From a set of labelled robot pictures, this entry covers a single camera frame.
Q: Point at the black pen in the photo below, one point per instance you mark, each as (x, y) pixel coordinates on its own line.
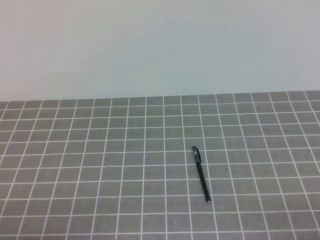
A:
(203, 182)

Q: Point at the black clear pen cap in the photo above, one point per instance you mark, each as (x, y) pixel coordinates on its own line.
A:
(196, 154)

